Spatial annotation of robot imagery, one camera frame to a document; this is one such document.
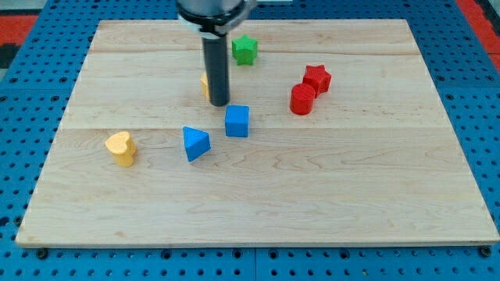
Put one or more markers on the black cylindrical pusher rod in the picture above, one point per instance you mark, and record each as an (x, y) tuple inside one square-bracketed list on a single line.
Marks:
[(217, 71)]

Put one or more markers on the yellow hexagon block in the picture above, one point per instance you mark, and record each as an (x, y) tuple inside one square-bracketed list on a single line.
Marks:
[(205, 86)]

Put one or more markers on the green star block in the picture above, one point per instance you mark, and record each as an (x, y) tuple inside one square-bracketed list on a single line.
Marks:
[(244, 50)]

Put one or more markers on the blue cube block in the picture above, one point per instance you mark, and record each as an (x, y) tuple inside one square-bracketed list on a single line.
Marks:
[(237, 121)]

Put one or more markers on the blue triangle block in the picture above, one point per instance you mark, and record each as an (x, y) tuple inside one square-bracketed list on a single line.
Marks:
[(196, 143)]

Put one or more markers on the red cylinder block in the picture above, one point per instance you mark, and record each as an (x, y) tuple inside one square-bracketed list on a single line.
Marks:
[(302, 99)]

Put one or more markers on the red star block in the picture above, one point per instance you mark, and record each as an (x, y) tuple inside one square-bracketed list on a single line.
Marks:
[(318, 78)]

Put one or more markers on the yellow heart block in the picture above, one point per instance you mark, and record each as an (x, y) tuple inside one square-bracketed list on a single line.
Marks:
[(122, 148)]

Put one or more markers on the light wooden board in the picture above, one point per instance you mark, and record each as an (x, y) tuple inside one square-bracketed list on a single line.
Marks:
[(376, 163)]

